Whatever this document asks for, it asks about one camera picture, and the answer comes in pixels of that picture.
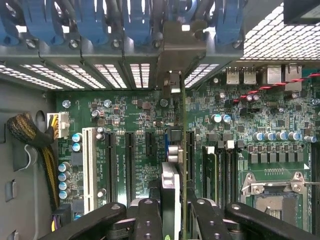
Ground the thin metal locking lever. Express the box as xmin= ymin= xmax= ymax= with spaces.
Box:
xmin=291 ymin=181 xmax=320 ymax=187

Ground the RAM stick in slot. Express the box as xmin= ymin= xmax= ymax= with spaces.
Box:
xmin=202 ymin=145 xmax=217 ymax=210

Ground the braided black yellow wire bundle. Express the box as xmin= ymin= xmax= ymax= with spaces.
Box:
xmin=6 ymin=111 xmax=61 ymax=213

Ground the CPU socket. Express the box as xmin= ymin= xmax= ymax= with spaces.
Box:
xmin=240 ymin=171 xmax=309 ymax=227

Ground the red black twisted wire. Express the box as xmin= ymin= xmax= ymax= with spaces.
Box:
xmin=232 ymin=71 xmax=320 ymax=104

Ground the black RAM slot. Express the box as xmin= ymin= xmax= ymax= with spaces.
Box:
xmin=225 ymin=147 xmax=238 ymax=210
xmin=311 ymin=142 xmax=320 ymax=240
xmin=216 ymin=147 xmax=226 ymax=210

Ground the long black expansion slot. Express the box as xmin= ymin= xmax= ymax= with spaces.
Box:
xmin=104 ymin=131 xmax=118 ymax=205
xmin=124 ymin=131 xmax=137 ymax=207
xmin=186 ymin=129 xmax=196 ymax=182

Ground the green motherboard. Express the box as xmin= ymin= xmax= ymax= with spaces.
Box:
xmin=54 ymin=61 xmax=320 ymax=240

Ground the blue expansion slot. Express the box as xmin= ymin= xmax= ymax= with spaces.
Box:
xmin=163 ymin=127 xmax=172 ymax=161

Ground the white expansion slot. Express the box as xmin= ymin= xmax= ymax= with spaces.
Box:
xmin=81 ymin=126 xmax=98 ymax=215

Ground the short black expansion slot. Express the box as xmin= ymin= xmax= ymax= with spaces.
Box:
xmin=144 ymin=130 xmax=156 ymax=156

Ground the blue card retention clip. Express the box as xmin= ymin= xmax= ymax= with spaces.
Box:
xmin=23 ymin=0 xmax=67 ymax=47
xmin=214 ymin=0 xmax=245 ymax=47
xmin=121 ymin=0 xmax=154 ymax=45
xmin=74 ymin=0 xmax=110 ymax=47

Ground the open black PC case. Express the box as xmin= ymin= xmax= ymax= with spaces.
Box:
xmin=0 ymin=0 xmax=320 ymax=92

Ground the white power connector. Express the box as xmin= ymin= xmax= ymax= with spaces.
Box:
xmin=46 ymin=111 xmax=70 ymax=140

